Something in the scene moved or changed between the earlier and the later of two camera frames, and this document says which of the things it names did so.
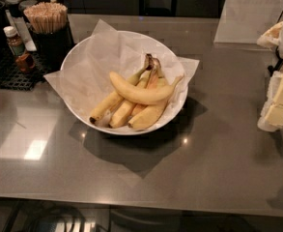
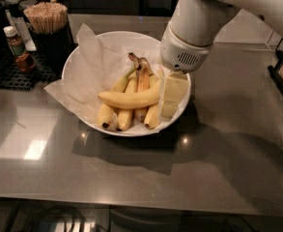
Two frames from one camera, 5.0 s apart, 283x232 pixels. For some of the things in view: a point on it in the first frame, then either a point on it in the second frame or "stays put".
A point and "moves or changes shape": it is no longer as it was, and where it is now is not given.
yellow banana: [116, 99] to [106, 114]
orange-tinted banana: [153, 82] to [142, 86]
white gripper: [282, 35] to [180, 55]
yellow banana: [139, 95] moves or changes shape
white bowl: [124, 82] stays put
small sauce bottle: [22, 59] stays put
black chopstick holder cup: [51, 47] stays put
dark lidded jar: [13, 5] stays put
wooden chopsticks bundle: [46, 16] stays put
